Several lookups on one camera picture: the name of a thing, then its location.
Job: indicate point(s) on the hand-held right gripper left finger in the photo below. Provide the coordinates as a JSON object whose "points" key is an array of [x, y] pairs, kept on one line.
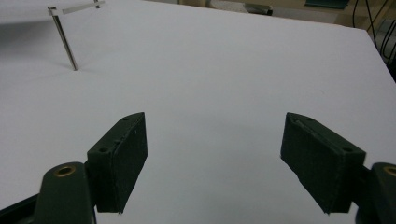
{"points": [[120, 165]]}

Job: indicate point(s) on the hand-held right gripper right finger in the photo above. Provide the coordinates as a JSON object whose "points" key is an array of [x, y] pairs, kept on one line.
{"points": [[317, 161]]}

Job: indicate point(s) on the clear acrylic panel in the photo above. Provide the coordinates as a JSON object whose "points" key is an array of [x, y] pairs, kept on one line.
{"points": [[82, 6]]}

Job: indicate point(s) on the green mat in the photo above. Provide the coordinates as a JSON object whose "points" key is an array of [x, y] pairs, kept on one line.
{"points": [[327, 3]]}

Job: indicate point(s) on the dark object on floor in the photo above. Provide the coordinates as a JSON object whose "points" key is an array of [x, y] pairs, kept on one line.
{"points": [[260, 9]]}

